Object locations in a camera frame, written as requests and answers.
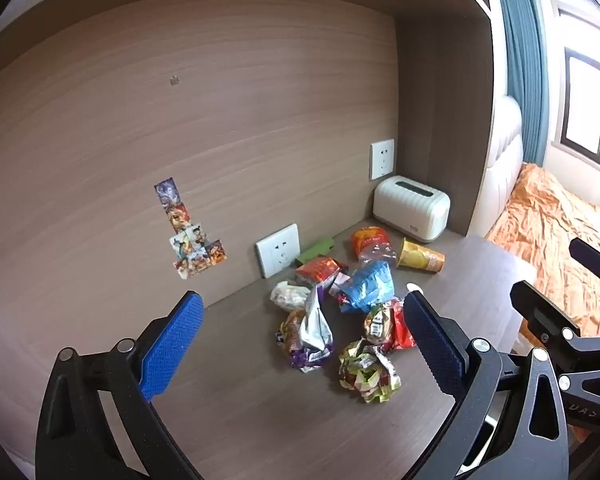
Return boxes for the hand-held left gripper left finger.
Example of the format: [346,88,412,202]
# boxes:
[35,290,206,480]

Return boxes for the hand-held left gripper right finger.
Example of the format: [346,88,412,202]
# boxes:
[402,290,572,480]

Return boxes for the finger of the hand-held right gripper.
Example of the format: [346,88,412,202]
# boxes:
[510,279,592,356]
[568,236,600,289]

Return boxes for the red cigarette pack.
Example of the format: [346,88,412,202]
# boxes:
[363,300,417,355]

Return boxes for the yellow paper cup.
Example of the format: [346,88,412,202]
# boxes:
[397,238,446,274]

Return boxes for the orange blanket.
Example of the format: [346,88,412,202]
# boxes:
[485,162,600,338]

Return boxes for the green crumpled wrapper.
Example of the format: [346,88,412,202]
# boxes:
[337,339,402,404]

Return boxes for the blue snack bag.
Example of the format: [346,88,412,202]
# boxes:
[336,260,396,313]

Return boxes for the crushed orange-label plastic bottle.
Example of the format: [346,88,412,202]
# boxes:
[350,226,398,266]

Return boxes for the white crumpled paper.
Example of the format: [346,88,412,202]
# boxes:
[270,281,312,311]

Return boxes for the silver purple snack bag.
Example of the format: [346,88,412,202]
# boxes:
[278,285,335,373]

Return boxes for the white padded headboard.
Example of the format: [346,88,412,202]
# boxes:
[480,95,525,236]

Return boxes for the white ribbed tissue box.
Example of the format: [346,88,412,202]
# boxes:
[372,175,451,245]

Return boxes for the red snack packet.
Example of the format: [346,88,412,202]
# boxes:
[295,256,350,286]

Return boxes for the small green box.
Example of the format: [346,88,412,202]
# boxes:
[295,237,336,266]

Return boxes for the dark-framed window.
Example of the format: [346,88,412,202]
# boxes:
[555,5,600,176]

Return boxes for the teal curtain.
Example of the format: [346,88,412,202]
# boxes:
[492,0,548,168]

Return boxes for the colourful wall stickers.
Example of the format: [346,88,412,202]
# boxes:
[154,177,228,279]

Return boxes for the white wall socket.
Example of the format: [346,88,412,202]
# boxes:
[255,223,301,279]
[369,138,396,181]

